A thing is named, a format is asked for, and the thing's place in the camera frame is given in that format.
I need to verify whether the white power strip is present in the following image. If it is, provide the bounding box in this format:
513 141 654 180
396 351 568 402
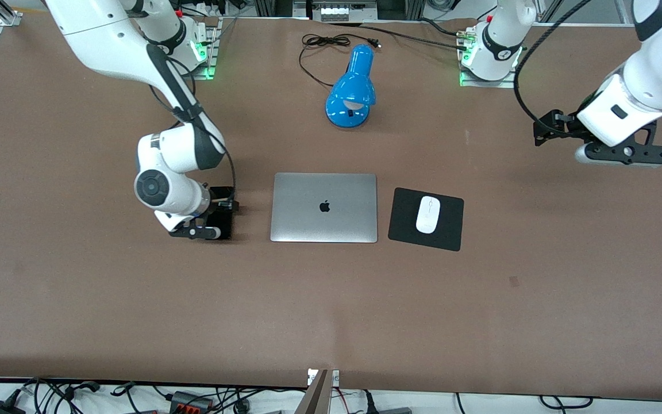
320 0 379 22

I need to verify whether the aluminium camera mount profile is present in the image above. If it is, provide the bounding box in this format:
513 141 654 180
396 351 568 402
295 369 340 414

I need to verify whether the grey connector with orange levers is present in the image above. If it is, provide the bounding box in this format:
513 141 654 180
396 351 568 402
170 391 214 413

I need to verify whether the black smartphone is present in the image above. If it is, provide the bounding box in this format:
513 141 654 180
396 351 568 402
207 187 234 241

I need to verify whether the white computer mouse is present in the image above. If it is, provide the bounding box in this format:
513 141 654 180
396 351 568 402
415 196 441 235

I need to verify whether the black lamp power cord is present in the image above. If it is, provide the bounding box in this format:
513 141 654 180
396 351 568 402
299 33 382 88

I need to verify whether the black mouse pad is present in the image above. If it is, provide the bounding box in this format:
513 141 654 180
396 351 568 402
387 187 464 252

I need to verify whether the silver closed laptop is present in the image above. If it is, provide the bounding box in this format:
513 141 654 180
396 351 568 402
270 172 378 244

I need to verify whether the black cable to arm base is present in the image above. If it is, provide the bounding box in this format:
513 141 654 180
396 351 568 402
328 20 472 44

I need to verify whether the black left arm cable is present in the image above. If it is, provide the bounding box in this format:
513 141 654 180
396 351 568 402
513 0 593 122

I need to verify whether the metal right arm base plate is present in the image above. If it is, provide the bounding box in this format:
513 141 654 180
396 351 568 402
190 17 218 80

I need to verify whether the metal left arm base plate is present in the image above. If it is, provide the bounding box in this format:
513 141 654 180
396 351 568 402
459 29 520 89

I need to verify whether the blue desk lamp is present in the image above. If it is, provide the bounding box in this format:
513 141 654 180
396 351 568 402
325 44 376 129

